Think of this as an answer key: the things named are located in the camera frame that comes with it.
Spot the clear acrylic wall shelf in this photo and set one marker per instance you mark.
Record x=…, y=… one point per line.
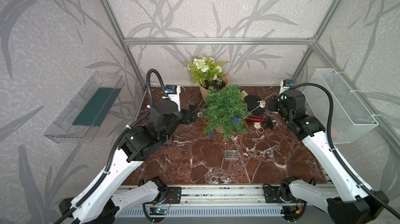
x=82, y=118

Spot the white wire mesh basket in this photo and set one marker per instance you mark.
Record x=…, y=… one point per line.
x=351, y=118

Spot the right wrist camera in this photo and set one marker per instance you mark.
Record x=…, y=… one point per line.
x=285, y=85

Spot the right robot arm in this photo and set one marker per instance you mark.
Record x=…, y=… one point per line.
x=353, y=200

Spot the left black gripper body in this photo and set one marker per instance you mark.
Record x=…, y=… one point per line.
x=186, y=118

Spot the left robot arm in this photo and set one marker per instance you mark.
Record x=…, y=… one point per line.
x=137, y=142

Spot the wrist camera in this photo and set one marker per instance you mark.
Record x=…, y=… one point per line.
x=173, y=92
x=285, y=85

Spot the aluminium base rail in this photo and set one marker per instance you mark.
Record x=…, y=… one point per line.
x=211, y=195

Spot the potted white flower plant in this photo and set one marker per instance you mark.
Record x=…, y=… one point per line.
x=208, y=73

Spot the string lights with rattan balls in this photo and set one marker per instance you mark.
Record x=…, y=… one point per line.
x=230, y=116

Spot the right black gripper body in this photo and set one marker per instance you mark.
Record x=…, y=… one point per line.
x=275, y=105

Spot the small green christmas tree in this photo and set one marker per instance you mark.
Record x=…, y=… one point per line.
x=225, y=94

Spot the clear battery box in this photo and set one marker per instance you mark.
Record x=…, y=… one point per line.
x=231, y=155

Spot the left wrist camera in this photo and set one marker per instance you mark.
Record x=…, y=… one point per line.
x=173, y=92

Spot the black work glove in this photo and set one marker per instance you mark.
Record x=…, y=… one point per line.
x=255, y=105

